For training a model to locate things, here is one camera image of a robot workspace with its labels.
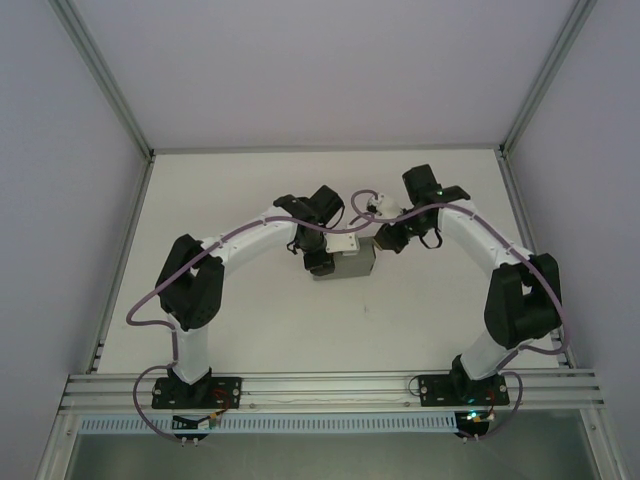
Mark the aluminium table side rail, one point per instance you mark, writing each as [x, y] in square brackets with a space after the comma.
[122, 260]
[520, 220]

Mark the aluminium frame post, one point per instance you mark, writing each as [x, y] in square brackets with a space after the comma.
[545, 80]
[107, 80]

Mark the grey corrugated cardboard box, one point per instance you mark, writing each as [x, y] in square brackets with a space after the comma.
[357, 262]

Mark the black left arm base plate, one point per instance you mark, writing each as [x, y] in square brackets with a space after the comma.
[225, 387]

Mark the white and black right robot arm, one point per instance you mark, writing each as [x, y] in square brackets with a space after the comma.
[480, 350]

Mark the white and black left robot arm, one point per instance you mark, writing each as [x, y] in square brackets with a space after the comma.
[192, 350]

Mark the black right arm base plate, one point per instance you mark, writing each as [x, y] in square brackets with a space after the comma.
[435, 390]

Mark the shiny steel panel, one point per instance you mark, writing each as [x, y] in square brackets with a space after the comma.
[325, 457]

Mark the wide aluminium mounting rail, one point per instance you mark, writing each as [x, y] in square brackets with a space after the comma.
[325, 387]

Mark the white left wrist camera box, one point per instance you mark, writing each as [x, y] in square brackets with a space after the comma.
[342, 244]

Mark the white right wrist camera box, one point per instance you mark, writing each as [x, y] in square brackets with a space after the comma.
[385, 206]

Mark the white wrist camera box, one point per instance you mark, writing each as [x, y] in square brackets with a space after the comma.
[385, 206]
[342, 244]

